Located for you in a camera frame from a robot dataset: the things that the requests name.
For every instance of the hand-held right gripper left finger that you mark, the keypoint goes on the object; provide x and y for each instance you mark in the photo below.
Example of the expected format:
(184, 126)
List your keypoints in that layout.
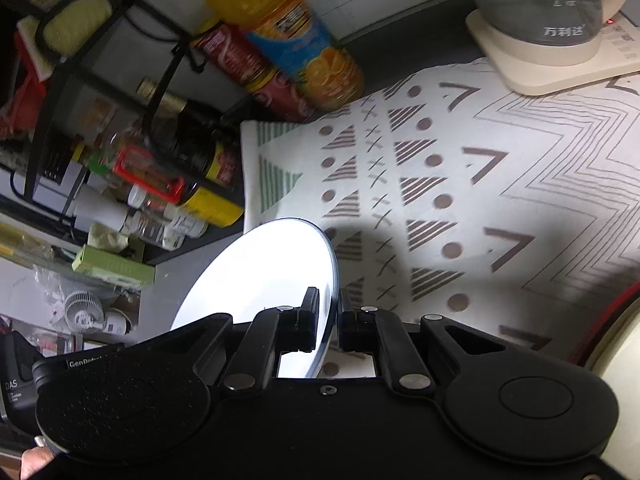
(307, 325)

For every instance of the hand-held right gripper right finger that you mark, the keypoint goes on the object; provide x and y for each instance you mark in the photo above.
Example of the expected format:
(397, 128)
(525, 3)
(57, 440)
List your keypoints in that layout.
(345, 331)

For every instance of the small white script-print plate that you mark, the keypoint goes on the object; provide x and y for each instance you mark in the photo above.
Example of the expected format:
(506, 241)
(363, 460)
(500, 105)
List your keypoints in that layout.
(260, 265)

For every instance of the large white bowl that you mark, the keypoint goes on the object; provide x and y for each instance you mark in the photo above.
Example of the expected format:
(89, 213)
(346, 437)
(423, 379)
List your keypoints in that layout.
(625, 385)

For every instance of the person's left hand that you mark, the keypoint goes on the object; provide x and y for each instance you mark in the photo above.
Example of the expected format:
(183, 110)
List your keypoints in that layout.
(36, 465)

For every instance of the small white fan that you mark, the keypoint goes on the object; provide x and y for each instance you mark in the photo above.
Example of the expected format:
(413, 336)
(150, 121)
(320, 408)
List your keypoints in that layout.
(82, 310)

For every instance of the green box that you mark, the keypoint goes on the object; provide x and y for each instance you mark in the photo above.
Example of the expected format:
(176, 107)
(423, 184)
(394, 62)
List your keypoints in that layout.
(112, 265)

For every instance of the yellow label bottle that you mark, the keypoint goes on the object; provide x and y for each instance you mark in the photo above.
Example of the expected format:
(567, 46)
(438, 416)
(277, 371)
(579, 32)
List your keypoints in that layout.
(212, 207)

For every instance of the clear spice jar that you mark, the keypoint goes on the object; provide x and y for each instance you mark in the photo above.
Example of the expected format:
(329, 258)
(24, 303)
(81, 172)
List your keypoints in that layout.
(170, 230)

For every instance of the patterned tablecloth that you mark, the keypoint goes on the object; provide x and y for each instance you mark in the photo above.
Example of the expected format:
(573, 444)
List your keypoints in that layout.
(450, 160)

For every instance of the red-rimmed clear container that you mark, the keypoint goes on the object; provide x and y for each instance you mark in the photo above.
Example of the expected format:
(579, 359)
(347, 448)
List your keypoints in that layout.
(147, 172)

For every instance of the dark bottle with gold cap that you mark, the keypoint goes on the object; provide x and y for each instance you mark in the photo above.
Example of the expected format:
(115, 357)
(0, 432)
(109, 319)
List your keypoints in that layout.
(190, 130)

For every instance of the red bowl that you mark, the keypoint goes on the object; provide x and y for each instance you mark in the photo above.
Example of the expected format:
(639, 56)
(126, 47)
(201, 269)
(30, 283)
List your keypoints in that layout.
(590, 335)

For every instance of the orange juice bottle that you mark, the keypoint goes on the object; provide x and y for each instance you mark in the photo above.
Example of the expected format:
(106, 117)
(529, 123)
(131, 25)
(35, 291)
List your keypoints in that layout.
(290, 30)

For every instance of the cream kettle base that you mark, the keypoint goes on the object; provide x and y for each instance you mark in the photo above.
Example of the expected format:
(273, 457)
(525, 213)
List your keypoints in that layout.
(550, 74)

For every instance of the yellow sponge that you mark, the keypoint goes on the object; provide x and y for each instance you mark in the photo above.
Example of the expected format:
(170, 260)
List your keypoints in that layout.
(75, 25)

